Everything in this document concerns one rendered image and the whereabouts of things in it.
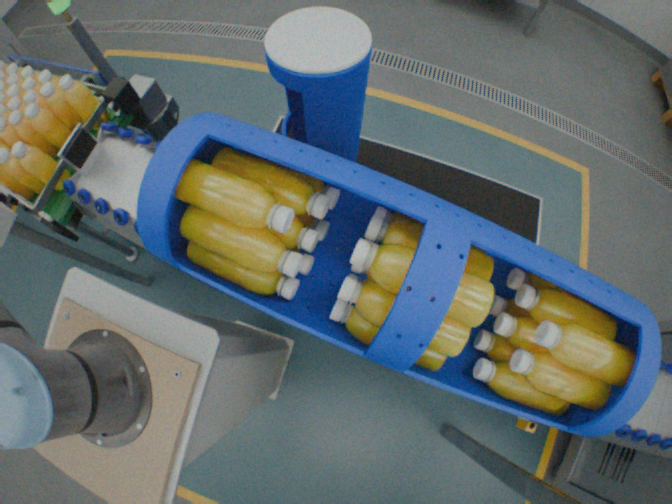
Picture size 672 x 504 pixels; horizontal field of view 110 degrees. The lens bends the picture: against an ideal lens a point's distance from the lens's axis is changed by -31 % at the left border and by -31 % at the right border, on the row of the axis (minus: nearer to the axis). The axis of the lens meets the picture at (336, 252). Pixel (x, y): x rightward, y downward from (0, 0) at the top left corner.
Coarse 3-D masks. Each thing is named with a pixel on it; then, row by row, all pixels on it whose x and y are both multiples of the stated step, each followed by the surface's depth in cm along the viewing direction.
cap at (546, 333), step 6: (540, 324) 47; (546, 324) 46; (552, 324) 45; (540, 330) 47; (546, 330) 45; (552, 330) 44; (540, 336) 46; (546, 336) 44; (552, 336) 44; (540, 342) 45; (546, 342) 44; (552, 342) 44
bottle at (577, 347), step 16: (560, 336) 44; (576, 336) 43; (592, 336) 43; (560, 352) 44; (576, 352) 42; (592, 352) 42; (608, 352) 42; (624, 352) 42; (576, 368) 44; (592, 368) 42; (608, 368) 42; (624, 368) 41; (624, 384) 42
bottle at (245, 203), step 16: (192, 160) 50; (192, 176) 48; (208, 176) 48; (224, 176) 48; (176, 192) 49; (192, 192) 48; (208, 192) 48; (224, 192) 47; (240, 192) 47; (256, 192) 48; (208, 208) 49; (224, 208) 48; (240, 208) 47; (256, 208) 47; (272, 208) 49; (240, 224) 49; (256, 224) 49
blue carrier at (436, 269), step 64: (192, 128) 47; (256, 128) 51; (384, 192) 45; (320, 256) 70; (448, 256) 41; (512, 256) 43; (320, 320) 60; (384, 320) 44; (640, 320) 40; (448, 384) 53; (640, 384) 37
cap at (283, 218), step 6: (282, 210) 48; (288, 210) 49; (276, 216) 48; (282, 216) 48; (288, 216) 49; (276, 222) 48; (282, 222) 48; (288, 222) 50; (276, 228) 49; (282, 228) 49; (288, 228) 51
